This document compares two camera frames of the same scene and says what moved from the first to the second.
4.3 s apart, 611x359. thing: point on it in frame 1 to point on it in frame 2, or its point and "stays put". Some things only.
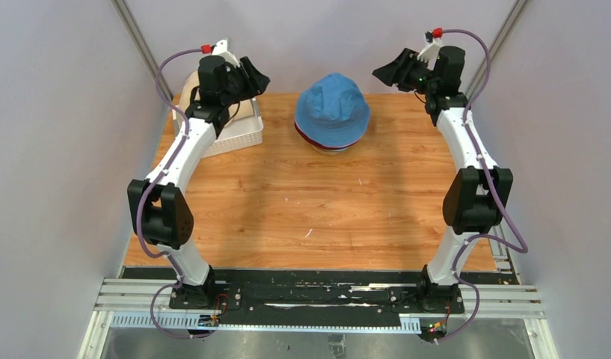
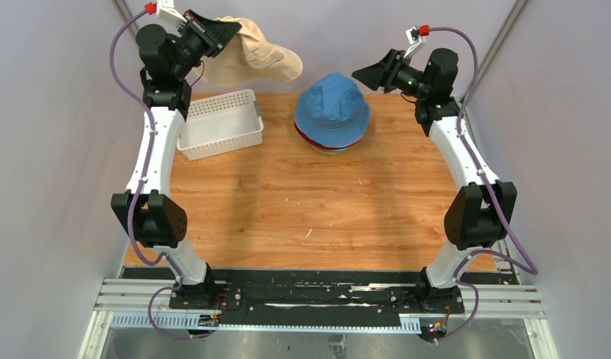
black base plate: [294, 293] stays put
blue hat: [333, 111] stays put
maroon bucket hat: [330, 147] stays put
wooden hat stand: [332, 152] stays put
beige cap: [238, 111] to [247, 59]
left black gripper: [254, 82] to [212, 35]
